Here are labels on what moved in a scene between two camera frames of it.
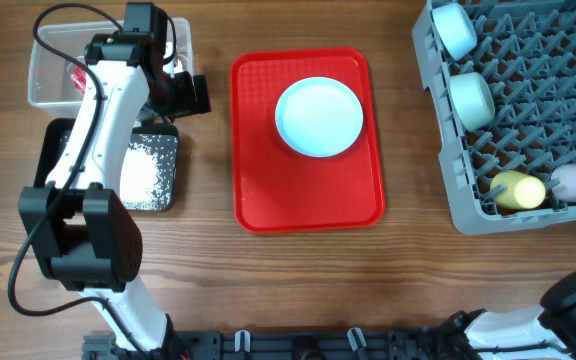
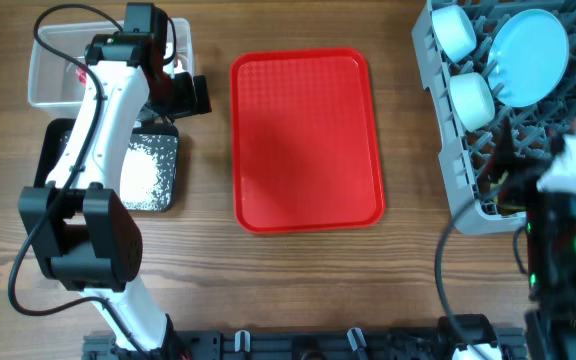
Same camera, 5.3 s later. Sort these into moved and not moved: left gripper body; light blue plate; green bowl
Moved: light blue plate
Not moved: left gripper body; green bowl
